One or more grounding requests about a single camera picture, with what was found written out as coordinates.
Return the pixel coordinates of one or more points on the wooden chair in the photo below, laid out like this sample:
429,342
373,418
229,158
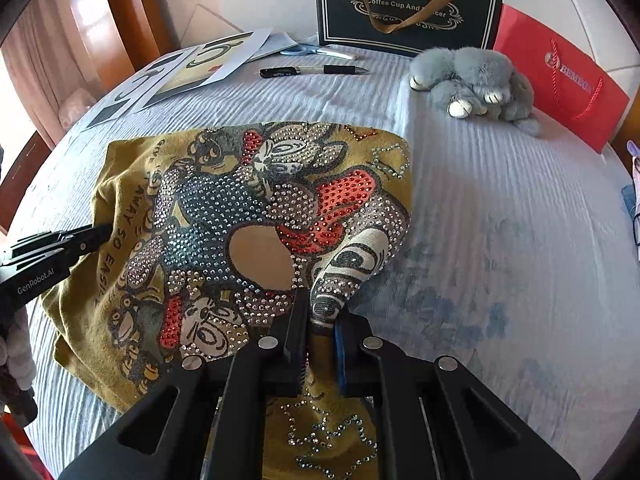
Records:
145,5

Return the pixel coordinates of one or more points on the printed paper sheet beige picture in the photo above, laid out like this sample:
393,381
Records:
225,55

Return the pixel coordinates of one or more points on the striped white tablecloth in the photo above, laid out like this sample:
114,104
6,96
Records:
500,210

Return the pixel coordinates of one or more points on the grey plush toy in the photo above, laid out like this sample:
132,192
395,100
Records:
475,77

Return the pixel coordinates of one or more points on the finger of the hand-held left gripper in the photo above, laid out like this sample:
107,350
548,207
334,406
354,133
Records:
85,240

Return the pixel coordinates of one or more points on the mustard yellow t-shirt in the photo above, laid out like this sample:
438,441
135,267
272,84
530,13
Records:
200,220

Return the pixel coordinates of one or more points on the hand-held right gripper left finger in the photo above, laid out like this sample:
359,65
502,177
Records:
295,341

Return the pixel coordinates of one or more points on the pink curtain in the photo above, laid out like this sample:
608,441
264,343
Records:
45,75

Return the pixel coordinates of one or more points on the printed paper sheet black rectangle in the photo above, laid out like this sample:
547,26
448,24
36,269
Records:
127,87

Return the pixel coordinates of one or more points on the translucent plastic bag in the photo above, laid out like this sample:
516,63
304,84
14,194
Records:
77,105

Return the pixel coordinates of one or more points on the black pen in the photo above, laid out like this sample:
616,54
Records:
320,70

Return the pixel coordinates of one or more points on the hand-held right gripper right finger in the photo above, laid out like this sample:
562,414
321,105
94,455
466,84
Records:
342,355

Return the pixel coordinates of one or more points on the red gift bag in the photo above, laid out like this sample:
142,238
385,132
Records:
575,85

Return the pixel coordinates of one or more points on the white paper sheet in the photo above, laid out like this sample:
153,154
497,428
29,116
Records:
272,42

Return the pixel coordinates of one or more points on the blue cloth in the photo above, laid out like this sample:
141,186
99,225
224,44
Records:
632,210

